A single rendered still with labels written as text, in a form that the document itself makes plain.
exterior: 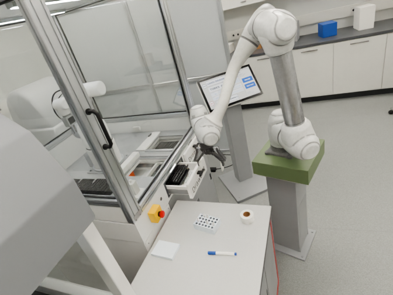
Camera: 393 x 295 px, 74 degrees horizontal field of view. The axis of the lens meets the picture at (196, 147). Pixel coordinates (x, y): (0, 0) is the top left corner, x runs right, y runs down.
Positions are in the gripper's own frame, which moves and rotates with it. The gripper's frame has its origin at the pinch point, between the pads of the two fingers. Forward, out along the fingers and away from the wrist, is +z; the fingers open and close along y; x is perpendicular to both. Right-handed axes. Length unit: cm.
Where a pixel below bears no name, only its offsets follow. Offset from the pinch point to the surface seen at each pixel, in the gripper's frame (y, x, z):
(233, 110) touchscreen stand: 9, -97, 5
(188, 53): 66, -159, -40
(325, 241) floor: -65, -30, 91
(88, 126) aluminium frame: 25, 49, -57
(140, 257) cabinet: 33, 50, 25
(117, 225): 37, 50, -1
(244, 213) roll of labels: -22.6, 23.3, 11.6
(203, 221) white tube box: -1.7, 31.4, 11.6
